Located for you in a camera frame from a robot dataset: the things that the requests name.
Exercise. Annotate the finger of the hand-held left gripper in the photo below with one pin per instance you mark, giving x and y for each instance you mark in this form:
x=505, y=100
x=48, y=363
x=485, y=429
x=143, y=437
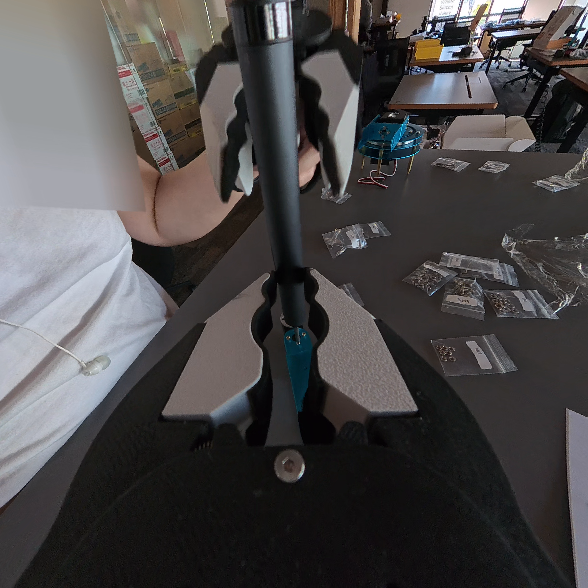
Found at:
x=216, y=119
x=340, y=115

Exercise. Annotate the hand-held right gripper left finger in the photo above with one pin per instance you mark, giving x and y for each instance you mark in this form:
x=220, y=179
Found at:
x=220, y=367

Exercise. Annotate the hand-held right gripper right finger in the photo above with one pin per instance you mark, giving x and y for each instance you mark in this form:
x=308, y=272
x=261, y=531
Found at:
x=363, y=363

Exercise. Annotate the black electric screwdriver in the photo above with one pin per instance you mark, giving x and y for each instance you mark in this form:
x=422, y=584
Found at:
x=271, y=138

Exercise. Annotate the blue servo bracket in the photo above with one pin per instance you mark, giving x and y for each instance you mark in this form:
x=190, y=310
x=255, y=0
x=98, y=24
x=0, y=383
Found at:
x=296, y=372

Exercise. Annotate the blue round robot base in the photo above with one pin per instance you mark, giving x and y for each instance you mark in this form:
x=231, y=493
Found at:
x=390, y=138

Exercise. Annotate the person's left forearm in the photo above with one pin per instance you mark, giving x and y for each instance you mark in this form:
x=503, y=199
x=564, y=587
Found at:
x=183, y=206

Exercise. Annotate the dark grey desk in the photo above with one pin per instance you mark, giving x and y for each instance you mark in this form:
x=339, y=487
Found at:
x=413, y=206

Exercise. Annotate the person's left hand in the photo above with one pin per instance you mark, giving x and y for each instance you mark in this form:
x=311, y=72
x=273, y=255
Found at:
x=308, y=160

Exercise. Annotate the wooden pillar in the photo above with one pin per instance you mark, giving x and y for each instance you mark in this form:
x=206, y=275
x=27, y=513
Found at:
x=353, y=13

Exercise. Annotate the black office chair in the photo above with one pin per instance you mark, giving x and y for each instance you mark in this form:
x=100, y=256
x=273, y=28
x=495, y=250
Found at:
x=388, y=73

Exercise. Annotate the small clear zip bag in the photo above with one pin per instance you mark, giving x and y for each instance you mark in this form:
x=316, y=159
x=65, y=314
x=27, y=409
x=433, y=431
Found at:
x=450, y=164
x=494, y=166
x=556, y=183
x=336, y=196
x=482, y=268
x=374, y=229
x=351, y=294
x=344, y=241

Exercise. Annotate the stack of cardboard boxes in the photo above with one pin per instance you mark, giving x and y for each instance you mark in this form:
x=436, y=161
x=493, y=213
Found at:
x=151, y=92

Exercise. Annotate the office table with slot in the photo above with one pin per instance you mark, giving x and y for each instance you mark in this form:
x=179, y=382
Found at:
x=441, y=89

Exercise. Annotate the yellow storage bin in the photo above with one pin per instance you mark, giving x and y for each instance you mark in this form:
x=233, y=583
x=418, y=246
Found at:
x=426, y=49

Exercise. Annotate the zip bag of metal hardware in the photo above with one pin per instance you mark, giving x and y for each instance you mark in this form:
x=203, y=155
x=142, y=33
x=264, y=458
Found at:
x=519, y=304
x=429, y=279

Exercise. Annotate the white open cardboard box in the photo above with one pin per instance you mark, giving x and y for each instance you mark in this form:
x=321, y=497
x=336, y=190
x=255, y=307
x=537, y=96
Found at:
x=487, y=133

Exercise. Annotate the person in white shirt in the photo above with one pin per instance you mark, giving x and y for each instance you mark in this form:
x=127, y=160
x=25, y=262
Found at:
x=59, y=298

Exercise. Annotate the crumpled clear plastic wrap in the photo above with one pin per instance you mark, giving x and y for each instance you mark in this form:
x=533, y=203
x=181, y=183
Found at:
x=551, y=262

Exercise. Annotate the long wooden office table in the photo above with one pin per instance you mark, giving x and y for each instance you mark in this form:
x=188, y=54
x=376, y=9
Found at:
x=565, y=64

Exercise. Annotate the assembly instruction booklet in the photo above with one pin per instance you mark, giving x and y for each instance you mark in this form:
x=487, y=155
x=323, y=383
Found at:
x=579, y=496

